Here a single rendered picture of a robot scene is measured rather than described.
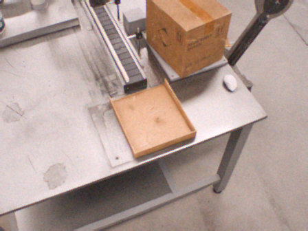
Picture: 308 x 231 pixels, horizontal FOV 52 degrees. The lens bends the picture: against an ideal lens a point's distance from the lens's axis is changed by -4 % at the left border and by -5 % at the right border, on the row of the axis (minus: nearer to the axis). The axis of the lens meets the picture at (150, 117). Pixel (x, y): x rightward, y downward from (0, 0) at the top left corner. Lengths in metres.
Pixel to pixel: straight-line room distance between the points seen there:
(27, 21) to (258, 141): 1.68
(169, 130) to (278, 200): 1.11
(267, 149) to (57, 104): 1.49
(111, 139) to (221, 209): 1.02
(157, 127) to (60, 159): 0.40
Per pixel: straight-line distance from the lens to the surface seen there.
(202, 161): 2.24
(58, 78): 1.58
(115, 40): 1.64
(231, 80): 1.51
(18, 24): 1.88
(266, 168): 2.32
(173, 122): 1.36
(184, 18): 1.37
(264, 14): 2.05
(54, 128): 1.40
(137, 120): 1.36
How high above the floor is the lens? 1.94
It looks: 54 degrees down
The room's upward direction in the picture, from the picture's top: straight up
